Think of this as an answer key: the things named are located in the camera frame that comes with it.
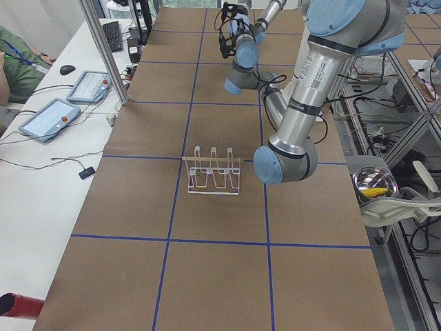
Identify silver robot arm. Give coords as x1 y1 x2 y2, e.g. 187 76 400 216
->
218 1 287 130
254 1 408 184

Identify small black usb device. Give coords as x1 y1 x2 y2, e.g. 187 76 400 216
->
79 167 95 179

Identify metal bowl with banana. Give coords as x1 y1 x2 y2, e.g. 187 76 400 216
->
352 166 399 204

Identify black keyboard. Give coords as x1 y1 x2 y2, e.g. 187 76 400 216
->
102 21 123 52

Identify black computer mouse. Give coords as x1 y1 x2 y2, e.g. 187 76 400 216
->
59 65 76 76

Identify blue teach pendant tablet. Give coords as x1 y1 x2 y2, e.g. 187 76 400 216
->
19 98 81 143

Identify seated person in green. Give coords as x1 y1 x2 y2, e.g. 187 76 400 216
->
1 26 56 106

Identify red cylinder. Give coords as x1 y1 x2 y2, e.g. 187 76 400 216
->
1 293 45 320

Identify white wire cup holder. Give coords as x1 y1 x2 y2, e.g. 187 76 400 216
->
182 146 242 196

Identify aluminium frame post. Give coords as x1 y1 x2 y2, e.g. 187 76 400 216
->
79 0 129 106

